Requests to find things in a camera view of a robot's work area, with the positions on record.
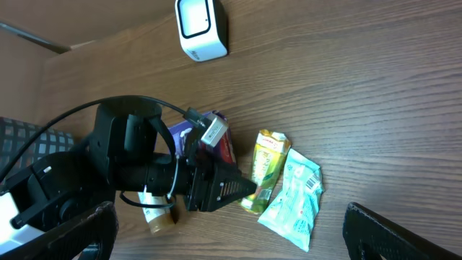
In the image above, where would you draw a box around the grey plastic shopping basket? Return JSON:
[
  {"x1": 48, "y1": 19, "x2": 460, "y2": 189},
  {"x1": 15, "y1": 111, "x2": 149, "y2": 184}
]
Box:
[{"x1": 1, "y1": 117, "x2": 74, "y2": 178}]

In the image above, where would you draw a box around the mint green wipes packet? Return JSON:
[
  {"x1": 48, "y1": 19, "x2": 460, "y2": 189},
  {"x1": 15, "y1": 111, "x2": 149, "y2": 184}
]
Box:
[{"x1": 258, "y1": 149, "x2": 324, "y2": 252}]

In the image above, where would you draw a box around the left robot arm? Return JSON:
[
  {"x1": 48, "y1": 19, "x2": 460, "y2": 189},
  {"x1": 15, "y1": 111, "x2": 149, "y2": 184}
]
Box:
[{"x1": 1, "y1": 95, "x2": 256, "y2": 259}]

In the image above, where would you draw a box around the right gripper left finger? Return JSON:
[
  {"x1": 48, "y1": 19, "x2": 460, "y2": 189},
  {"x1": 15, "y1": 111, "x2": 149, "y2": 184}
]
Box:
[{"x1": 1, "y1": 201, "x2": 118, "y2": 260}]

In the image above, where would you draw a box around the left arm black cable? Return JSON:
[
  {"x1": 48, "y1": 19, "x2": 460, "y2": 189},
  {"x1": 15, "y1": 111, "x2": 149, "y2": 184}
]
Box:
[{"x1": 0, "y1": 95, "x2": 206, "y2": 181}]

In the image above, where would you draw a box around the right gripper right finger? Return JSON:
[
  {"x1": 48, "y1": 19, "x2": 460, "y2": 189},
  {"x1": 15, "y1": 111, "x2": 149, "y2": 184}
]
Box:
[{"x1": 342, "y1": 202, "x2": 461, "y2": 260}]

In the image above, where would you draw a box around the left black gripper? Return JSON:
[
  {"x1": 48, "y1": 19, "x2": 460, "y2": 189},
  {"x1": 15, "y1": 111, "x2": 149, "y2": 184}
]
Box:
[{"x1": 183, "y1": 158, "x2": 257, "y2": 212}]

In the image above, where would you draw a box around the white conditioner tube gold cap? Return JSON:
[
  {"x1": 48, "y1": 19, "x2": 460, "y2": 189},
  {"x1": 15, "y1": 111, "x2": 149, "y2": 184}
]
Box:
[{"x1": 138, "y1": 192, "x2": 175, "y2": 234}]

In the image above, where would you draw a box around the white barcode scanner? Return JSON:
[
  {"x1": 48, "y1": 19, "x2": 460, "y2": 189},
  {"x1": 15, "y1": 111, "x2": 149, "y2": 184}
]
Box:
[{"x1": 175, "y1": 0, "x2": 228, "y2": 62}]

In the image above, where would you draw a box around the green yellow snack packet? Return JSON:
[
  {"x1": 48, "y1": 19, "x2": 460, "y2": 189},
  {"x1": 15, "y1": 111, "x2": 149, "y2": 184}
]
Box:
[{"x1": 240, "y1": 129, "x2": 292, "y2": 215}]

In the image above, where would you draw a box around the purple Carefree pad pack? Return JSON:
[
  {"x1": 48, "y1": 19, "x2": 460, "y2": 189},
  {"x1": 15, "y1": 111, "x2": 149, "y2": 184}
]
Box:
[{"x1": 167, "y1": 110, "x2": 237, "y2": 167}]

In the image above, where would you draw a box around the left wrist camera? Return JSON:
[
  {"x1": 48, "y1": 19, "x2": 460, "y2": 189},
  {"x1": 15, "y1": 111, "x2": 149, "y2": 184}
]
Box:
[{"x1": 201, "y1": 113, "x2": 229, "y2": 147}]

